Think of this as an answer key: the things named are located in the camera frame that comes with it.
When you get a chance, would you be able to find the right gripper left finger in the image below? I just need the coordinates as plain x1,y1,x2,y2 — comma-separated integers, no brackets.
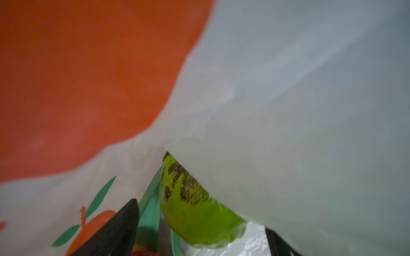
69,198,140,256

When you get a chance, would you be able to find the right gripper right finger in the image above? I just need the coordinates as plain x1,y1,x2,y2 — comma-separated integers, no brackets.
265,228,302,256

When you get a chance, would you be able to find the yellow translucent plastic bag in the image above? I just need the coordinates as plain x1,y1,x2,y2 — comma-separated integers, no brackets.
1,1,410,256

